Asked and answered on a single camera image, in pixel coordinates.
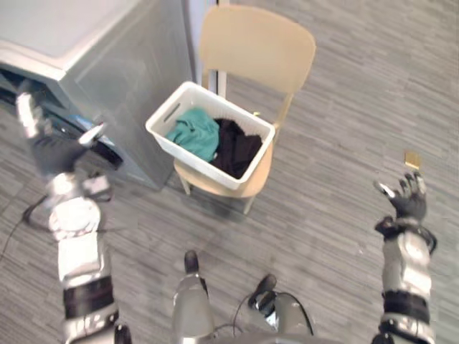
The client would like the silver robot leg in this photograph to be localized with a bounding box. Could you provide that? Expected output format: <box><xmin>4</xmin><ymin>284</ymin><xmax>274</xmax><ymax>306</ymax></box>
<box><xmin>171</xmin><ymin>249</ymin><xmax>217</xmax><ymax>344</ymax></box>
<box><xmin>247</xmin><ymin>274</ymin><xmax>317</xmax><ymax>338</ymax></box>

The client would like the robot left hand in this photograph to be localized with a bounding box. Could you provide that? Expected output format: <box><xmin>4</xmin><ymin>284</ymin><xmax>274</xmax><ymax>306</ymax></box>
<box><xmin>14</xmin><ymin>90</ymin><xmax>109</xmax><ymax>179</ymax></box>

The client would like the white plastic laundry basket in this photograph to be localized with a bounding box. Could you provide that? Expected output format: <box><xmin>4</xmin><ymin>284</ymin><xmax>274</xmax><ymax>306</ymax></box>
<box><xmin>145</xmin><ymin>81</ymin><xmax>276</xmax><ymax>191</ymax></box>

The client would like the black floor cable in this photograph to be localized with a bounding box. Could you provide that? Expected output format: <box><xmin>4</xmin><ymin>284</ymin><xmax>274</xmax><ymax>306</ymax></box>
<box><xmin>0</xmin><ymin>199</ymin><xmax>49</xmax><ymax>259</ymax></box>

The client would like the beige wooden chair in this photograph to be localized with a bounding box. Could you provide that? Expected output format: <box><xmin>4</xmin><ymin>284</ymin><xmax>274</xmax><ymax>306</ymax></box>
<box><xmin>174</xmin><ymin>4</ymin><xmax>318</xmax><ymax>215</ymax></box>

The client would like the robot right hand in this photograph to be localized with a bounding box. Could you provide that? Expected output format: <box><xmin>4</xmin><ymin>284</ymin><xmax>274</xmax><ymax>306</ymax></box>
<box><xmin>372</xmin><ymin>171</ymin><xmax>429</xmax><ymax>221</ymax></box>

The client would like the silver robot left leg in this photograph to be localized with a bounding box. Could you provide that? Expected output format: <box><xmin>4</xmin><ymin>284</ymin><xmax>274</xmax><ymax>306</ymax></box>
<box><xmin>171</xmin><ymin>249</ymin><xmax>217</xmax><ymax>344</ymax></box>

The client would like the silver robot right leg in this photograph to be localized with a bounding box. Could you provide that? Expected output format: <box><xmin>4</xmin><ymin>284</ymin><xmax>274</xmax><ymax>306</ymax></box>
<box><xmin>247</xmin><ymin>274</ymin><xmax>317</xmax><ymax>338</ymax></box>

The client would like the black garment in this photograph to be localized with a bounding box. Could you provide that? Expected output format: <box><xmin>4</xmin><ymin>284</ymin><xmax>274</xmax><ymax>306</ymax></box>
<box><xmin>209</xmin><ymin>118</ymin><xmax>264</xmax><ymax>180</ymax></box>

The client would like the grey washing machine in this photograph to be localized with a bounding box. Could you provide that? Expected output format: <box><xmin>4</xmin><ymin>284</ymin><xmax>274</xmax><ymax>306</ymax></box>
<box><xmin>0</xmin><ymin>0</ymin><xmax>199</xmax><ymax>191</ymax></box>

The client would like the teal garment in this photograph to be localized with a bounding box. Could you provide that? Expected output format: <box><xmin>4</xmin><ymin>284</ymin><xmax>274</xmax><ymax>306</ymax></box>
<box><xmin>164</xmin><ymin>108</ymin><xmax>222</xmax><ymax>163</ymax></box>

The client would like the small gold floor object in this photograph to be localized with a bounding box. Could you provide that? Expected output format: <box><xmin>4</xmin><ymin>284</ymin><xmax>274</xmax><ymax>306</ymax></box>
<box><xmin>404</xmin><ymin>150</ymin><xmax>424</xmax><ymax>170</ymax></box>

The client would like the white metal post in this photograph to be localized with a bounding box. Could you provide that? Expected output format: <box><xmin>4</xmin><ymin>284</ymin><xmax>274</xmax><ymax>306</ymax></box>
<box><xmin>206</xmin><ymin>69</ymin><xmax>227</xmax><ymax>99</ymax></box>

